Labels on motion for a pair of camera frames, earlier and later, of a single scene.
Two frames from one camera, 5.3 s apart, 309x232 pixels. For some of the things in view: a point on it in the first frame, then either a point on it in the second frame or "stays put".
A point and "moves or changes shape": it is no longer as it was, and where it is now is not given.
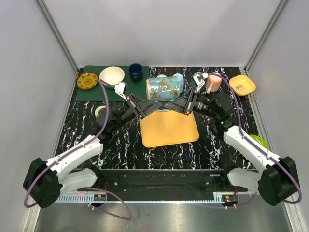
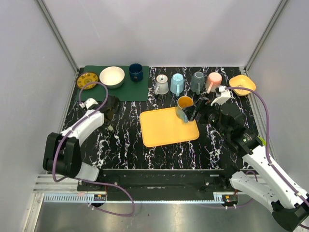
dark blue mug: [135, 71] stays put
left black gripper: [136, 107] → [112, 106]
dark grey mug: [194, 85] stays put
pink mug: [213, 82] stays put
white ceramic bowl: [112, 75] stays put
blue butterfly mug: [164, 88] moves or changes shape
